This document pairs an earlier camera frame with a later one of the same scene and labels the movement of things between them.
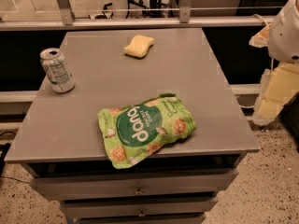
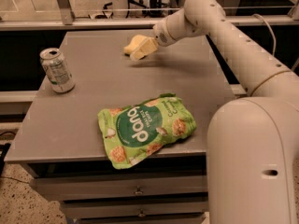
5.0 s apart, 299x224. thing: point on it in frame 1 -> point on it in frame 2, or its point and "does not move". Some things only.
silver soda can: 57,70 does not move
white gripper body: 286,36 -> 161,32
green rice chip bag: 135,133 does not move
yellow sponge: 138,47 does not move
